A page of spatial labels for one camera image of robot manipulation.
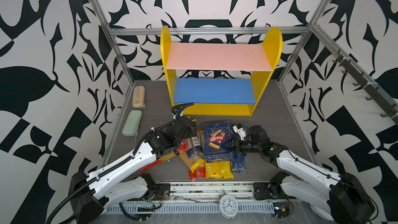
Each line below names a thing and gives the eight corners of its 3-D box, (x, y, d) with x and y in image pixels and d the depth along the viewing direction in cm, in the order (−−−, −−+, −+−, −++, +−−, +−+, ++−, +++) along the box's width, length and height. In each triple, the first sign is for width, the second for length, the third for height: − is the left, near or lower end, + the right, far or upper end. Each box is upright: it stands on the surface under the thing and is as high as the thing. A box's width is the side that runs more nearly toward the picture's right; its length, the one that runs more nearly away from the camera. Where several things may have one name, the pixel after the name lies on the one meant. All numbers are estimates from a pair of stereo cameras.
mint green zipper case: (123, 136, 93) (121, 133, 90) (131, 112, 103) (129, 109, 100) (136, 136, 93) (134, 133, 90) (143, 112, 103) (141, 109, 100)
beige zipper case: (134, 112, 107) (131, 106, 102) (135, 92, 118) (133, 86, 113) (146, 110, 108) (143, 104, 103) (146, 90, 119) (143, 84, 114)
